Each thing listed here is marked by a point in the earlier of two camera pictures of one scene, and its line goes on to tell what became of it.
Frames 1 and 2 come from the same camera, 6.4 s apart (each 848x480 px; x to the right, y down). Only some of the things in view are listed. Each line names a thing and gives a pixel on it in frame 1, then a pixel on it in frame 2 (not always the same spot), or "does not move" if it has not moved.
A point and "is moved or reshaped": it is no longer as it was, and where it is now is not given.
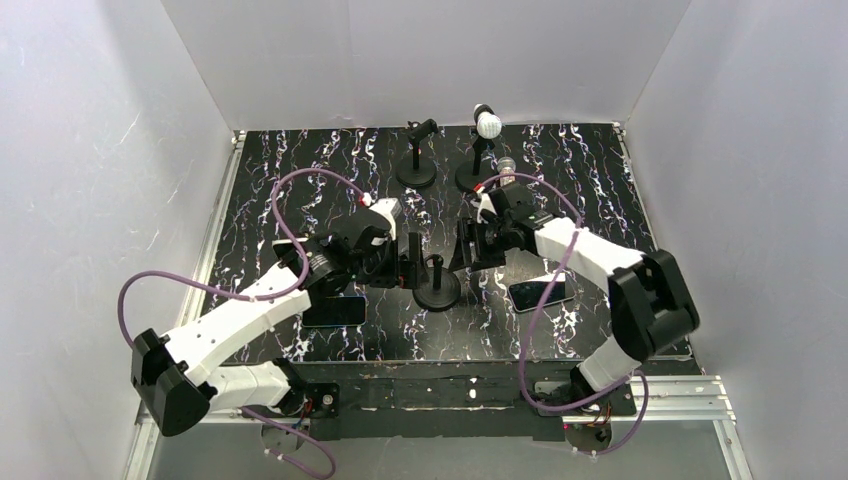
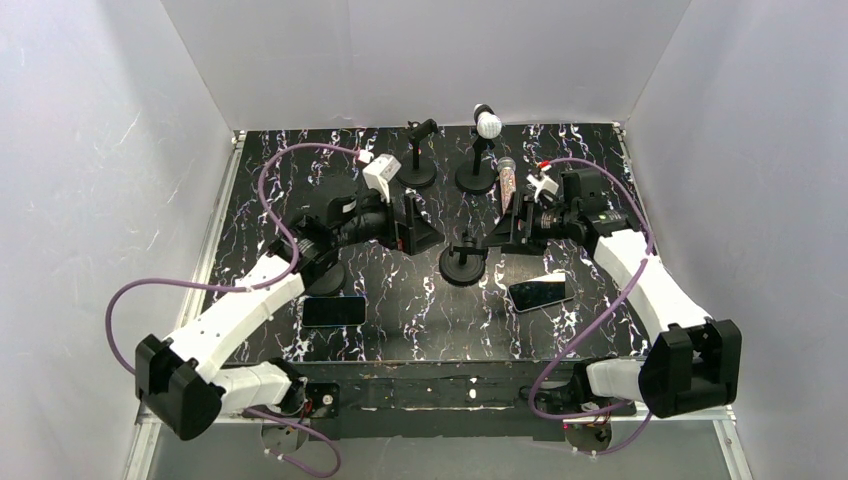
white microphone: (488, 124) does not move
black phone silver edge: (528, 294) does not move
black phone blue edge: (333, 311) does not move
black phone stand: (438, 288) is moved or reshaped
